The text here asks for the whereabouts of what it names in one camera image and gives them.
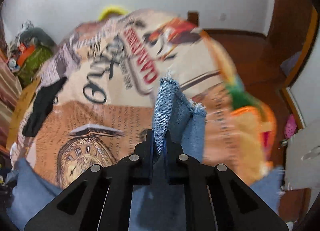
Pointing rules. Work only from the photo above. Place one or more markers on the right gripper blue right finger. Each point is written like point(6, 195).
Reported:
point(215, 197)

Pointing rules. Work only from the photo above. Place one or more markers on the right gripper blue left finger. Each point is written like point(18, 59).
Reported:
point(100, 198)

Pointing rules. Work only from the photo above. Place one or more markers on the blue denim jeans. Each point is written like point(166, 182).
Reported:
point(158, 204)

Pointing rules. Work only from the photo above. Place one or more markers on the pink slipper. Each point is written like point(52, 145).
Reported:
point(290, 127)

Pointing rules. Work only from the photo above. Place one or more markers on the black folded garment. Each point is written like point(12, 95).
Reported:
point(42, 107)

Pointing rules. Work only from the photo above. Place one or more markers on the wooden lap desk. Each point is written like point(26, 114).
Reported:
point(23, 103)

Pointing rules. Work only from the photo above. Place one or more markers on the newspaper print bed cover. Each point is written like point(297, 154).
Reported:
point(113, 69)

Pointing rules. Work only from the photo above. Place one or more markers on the pink striped curtain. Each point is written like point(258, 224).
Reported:
point(10, 92)

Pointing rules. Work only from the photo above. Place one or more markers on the wooden wardrobe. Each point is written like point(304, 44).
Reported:
point(293, 29)

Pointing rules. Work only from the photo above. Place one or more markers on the orange box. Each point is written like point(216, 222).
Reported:
point(25, 52)

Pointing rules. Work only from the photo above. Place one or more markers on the grey plush pillow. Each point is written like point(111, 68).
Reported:
point(39, 34)

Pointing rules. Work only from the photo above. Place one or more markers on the yellow foam tube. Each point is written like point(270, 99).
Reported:
point(112, 11)

